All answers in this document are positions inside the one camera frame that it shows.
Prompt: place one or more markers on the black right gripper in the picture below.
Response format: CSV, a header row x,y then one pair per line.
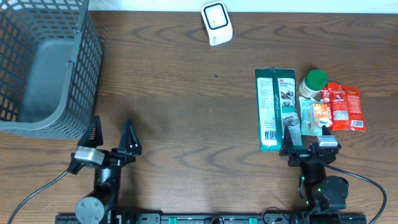
x,y
287,148

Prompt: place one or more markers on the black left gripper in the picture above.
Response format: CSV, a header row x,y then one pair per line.
x,y
119,158

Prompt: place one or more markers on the small orange white carton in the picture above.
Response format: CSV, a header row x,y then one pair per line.
x,y
321,115

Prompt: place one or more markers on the light teal wipes pack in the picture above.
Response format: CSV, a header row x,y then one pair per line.
x,y
307,127

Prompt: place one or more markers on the green white packet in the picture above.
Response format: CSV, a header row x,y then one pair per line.
x,y
276,108

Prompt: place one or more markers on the red snack packet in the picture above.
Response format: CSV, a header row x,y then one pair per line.
x,y
345,102

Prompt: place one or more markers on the narrow red stick packet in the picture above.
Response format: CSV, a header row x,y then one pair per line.
x,y
327,101

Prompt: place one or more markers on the green lid jar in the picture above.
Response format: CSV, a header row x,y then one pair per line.
x,y
313,83

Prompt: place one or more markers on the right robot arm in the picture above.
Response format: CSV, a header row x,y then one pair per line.
x,y
325,195

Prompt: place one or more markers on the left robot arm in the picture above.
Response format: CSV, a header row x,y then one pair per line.
x,y
100,205

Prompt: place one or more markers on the white barcode scanner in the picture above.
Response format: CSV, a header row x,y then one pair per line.
x,y
216,22

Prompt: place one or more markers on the grey plastic mesh basket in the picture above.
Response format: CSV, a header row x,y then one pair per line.
x,y
50,67

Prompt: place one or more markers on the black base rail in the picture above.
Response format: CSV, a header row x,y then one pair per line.
x,y
270,218

